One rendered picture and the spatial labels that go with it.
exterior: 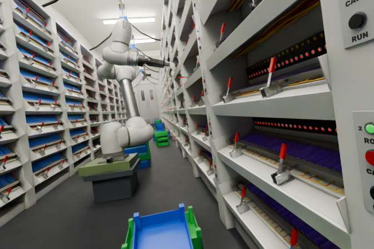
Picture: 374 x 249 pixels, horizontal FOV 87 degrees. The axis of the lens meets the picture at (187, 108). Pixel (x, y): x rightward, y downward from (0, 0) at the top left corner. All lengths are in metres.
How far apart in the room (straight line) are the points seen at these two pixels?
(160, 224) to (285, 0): 0.86
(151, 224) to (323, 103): 0.79
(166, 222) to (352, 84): 0.81
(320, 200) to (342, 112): 0.19
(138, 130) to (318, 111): 1.32
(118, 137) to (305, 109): 1.29
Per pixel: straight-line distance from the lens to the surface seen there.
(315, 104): 0.37
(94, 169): 1.49
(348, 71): 0.32
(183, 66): 1.60
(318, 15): 0.66
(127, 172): 1.42
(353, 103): 0.32
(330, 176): 0.48
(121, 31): 1.34
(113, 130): 1.49
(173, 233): 0.90
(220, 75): 0.90
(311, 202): 0.45
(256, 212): 0.79
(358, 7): 0.32
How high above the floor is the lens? 0.55
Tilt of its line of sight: level
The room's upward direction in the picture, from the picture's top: 7 degrees counter-clockwise
